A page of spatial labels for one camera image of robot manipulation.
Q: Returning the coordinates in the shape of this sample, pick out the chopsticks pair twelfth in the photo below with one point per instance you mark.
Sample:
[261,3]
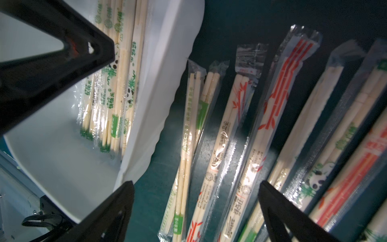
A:
[211,82]

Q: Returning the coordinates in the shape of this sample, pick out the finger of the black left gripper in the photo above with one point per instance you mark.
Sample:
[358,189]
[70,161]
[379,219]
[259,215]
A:
[27,84]

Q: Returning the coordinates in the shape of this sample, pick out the front aluminium mounting rail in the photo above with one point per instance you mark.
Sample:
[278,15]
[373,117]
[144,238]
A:
[20,198]

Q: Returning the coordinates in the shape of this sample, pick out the white plastic storage box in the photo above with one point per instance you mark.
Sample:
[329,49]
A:
[48,146]

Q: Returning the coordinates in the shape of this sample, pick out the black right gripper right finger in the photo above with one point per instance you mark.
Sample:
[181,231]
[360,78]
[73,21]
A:
[283,219]

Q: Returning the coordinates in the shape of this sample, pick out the chopsticks pair thirteenth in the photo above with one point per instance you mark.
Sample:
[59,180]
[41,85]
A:
[193,93]

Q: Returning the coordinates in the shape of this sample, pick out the chopsticks pair eleventh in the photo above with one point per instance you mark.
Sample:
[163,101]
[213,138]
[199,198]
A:
[299,44]

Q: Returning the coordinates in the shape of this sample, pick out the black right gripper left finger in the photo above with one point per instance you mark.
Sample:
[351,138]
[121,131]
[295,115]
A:
[108,222]

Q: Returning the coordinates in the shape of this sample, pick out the wrapped chopsticks panda print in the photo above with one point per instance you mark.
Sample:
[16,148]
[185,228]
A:
[108,96]

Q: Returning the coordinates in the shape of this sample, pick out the chopsticks red print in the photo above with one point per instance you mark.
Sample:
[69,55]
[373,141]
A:
[249,63]

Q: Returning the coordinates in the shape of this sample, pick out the chopsticks pair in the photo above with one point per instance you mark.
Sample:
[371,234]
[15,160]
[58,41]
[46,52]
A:
[376,230]
[351,175]
[309,178]
[301,130]

